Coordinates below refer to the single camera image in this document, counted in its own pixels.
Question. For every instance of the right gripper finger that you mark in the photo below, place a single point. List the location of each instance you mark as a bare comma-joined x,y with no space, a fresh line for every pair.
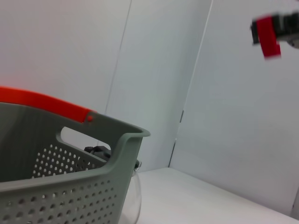
286,24
255,32

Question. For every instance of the long dark red brick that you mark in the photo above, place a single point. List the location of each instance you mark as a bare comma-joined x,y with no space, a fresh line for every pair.
268,37

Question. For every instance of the grey-green perforated storage bin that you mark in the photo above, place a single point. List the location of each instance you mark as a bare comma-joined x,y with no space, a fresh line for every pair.
70,186

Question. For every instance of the black teapot lid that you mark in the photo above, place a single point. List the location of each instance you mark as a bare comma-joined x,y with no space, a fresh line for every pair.
98,150

